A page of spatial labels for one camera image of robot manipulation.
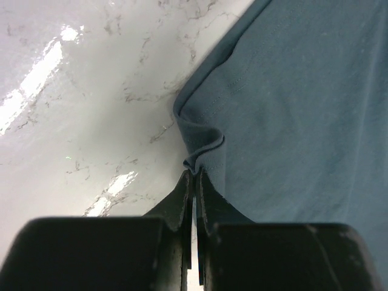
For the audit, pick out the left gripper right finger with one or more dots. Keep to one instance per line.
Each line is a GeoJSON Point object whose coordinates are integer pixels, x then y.
{"type": "Point", "coordinates": [213, 209]}

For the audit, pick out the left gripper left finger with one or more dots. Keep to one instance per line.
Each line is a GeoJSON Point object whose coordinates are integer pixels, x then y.
{"type": "Point", "coordinates": [176, 208]}

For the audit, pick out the blue-grey t shirt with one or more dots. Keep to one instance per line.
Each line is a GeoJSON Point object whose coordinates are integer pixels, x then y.
{"type": "Point", "coordinates": [288, 116]}

